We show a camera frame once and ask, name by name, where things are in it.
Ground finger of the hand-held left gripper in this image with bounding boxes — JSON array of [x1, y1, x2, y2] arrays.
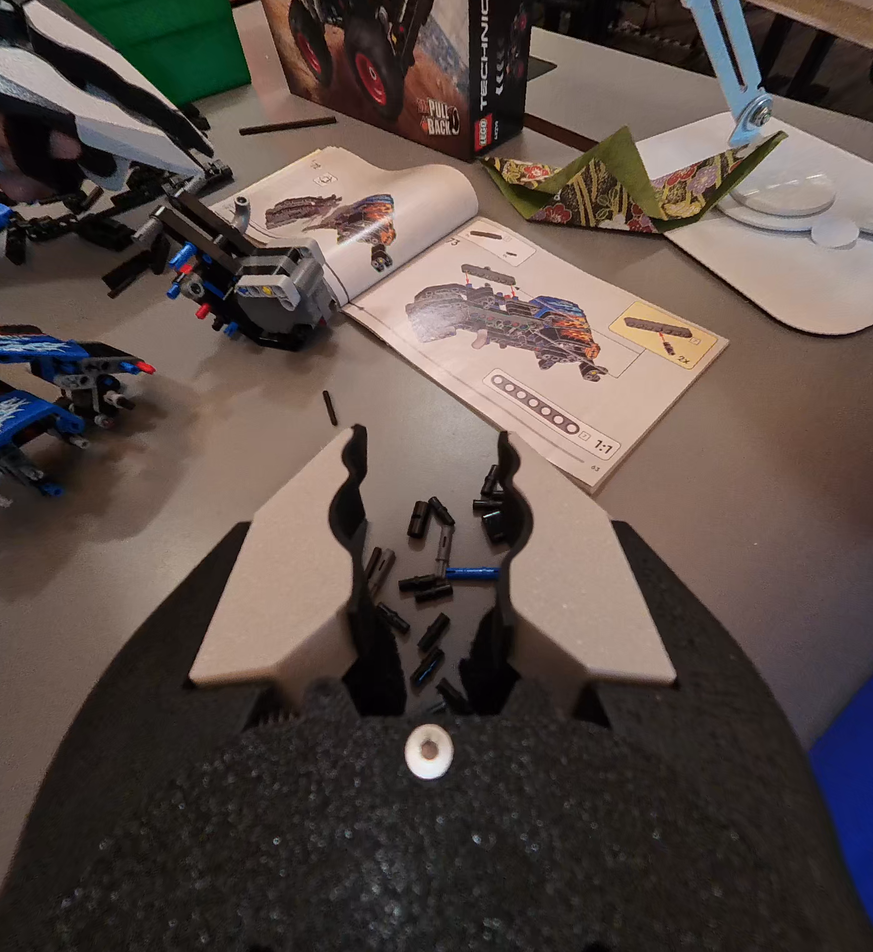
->
[[0, 30, 214, 194], [20, 0, 218, 161]]

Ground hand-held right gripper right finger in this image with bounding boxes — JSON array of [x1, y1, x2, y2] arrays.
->
[[495, 430, 679, 689]]

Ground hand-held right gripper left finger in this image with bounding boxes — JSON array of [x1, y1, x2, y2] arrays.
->
[[187, 425, 372, 691]]

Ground pile of black lego pins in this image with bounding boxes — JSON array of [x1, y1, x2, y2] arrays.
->
[[366, 463, 530, 716]]

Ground blue flame-print lego body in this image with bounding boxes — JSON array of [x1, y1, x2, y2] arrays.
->
[[0, 323, 156, 507]]

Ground black grey lego chassis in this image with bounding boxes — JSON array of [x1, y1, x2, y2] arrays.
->
[[102, 160, 342, 352]]

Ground scattered black lego parts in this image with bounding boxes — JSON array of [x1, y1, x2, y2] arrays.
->
[[1, 182, 136, 263]]

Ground long black lego axle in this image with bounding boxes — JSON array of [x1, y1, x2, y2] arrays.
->
[[239, 117, 338, 137]]

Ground lego set box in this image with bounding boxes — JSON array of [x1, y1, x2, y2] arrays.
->
[[261, 0, 534, 163]]

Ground green plastic bin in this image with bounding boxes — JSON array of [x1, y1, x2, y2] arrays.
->
[[63, 0, 253, 107]]

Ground instruction booklet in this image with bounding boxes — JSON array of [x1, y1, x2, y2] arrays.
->
[[209, 145, 729, 493]]

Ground blue plastic bin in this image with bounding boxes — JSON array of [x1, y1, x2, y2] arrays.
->
[[809, 646, 873, 952]]

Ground white stand base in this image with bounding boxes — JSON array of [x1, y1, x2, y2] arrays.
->
[[633, 112, 873, 337]]

